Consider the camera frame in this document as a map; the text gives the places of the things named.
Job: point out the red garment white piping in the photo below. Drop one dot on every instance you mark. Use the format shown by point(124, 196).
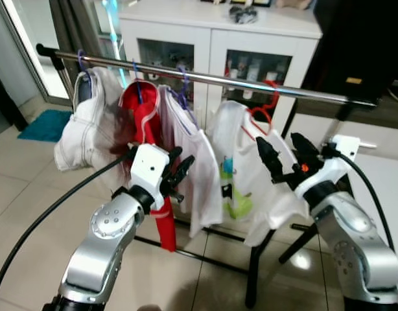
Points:
point(144, 110)

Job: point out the white denim garment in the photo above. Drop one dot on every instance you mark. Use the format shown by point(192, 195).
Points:
point(89, 129)

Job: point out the white glass-door cabinet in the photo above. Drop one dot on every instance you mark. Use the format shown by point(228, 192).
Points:
point(212, 39)

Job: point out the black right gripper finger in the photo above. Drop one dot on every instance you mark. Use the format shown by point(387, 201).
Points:
point(304, 150)
point(270, 161)

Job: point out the red plastic hanger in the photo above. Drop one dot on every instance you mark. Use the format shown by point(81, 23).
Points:
point(275, 97)

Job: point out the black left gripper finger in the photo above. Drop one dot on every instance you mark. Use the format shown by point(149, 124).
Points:
point(174, 155)
point(185, 172)

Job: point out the metal clothes rack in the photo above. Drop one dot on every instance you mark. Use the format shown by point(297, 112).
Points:
point(218, 78)

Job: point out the white framed glass door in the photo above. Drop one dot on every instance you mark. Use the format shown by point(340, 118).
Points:
point(30, 39)

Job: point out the white t-shirt green print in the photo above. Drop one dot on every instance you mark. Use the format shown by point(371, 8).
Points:
point(241, 168)

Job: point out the purple plastic hanger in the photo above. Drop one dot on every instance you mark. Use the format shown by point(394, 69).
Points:
point(184, 84)
point(81, 58)

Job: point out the black television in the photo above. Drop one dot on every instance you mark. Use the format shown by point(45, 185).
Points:
point(361, 39)

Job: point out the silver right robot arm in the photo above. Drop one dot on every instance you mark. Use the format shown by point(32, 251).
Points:
point(354, 246)

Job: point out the dark grey curtain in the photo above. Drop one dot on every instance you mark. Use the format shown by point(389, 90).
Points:
point(76, 26)

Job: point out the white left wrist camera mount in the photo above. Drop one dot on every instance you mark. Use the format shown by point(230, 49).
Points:
point(147, 172)

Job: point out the dark wooden tv stand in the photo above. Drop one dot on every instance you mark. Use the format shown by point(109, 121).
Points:
point(374, 113)

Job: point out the white thin shirt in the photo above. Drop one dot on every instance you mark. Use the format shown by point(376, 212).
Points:
point(199, 175)

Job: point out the blue plastic hanger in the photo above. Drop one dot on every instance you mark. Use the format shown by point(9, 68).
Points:
point(137, 84)

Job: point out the small black gadget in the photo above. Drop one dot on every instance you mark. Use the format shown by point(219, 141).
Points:
point(243, 14)

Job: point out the teal floor mat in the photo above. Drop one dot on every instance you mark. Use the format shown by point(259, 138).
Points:
point(46, 126)

